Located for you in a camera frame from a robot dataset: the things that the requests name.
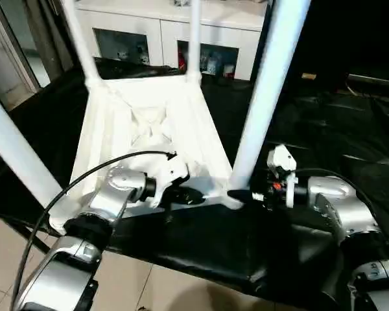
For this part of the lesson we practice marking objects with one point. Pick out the black cabinet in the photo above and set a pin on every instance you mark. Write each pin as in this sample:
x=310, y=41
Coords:
x=360, y=32

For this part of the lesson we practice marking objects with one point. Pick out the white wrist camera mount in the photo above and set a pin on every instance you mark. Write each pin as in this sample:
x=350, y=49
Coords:
x=282, y=158
x=170, y=170

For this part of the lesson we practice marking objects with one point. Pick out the small gold label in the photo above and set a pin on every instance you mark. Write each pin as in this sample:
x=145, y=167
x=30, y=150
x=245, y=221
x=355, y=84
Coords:
x=309, y=76

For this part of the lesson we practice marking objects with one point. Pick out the red bottle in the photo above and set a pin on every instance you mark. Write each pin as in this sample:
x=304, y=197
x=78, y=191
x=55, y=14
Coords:
x=181, y=60

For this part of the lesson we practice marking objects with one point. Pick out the grey curtain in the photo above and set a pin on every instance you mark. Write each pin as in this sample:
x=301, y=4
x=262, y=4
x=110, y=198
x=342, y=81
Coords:
x=29, y=39

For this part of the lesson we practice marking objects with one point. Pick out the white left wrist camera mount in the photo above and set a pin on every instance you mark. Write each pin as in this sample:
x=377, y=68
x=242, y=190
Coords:
x=170, y=170

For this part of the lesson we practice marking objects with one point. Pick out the black metal stand bar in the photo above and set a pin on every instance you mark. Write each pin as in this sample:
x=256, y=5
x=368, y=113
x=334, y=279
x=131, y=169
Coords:
x=35, y=239

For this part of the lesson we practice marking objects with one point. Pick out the black work mat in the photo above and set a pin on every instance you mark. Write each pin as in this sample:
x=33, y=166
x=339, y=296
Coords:
x=278, y=226

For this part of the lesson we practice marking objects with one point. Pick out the small white cup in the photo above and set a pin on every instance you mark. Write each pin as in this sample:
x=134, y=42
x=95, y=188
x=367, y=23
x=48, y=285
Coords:
x=227, y=69

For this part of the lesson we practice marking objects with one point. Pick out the white plastic table top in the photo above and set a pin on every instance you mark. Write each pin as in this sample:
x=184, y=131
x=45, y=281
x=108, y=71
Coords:
x=100, y=129

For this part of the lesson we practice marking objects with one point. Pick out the white glass-door cabinet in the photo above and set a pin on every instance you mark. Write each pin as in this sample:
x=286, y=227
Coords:
x=133, y=16

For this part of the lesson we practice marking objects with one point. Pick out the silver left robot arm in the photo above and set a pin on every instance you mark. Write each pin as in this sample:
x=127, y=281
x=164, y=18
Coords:
x=116, y=194

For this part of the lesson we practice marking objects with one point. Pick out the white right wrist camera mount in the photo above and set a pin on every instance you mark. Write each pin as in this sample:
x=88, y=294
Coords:
x=282, y=158

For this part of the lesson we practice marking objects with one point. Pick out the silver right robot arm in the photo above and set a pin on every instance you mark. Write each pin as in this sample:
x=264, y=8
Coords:
x=343, y=207

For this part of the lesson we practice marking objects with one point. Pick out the clear glass ornament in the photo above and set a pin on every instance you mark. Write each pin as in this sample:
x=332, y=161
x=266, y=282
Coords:
x=181, y=2

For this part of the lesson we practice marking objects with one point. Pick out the white plastic table leg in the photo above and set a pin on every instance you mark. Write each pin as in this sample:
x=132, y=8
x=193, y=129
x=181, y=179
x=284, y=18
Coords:
x=194, y=39
x=81, y=39
x=269, y=90
x=19, y=145

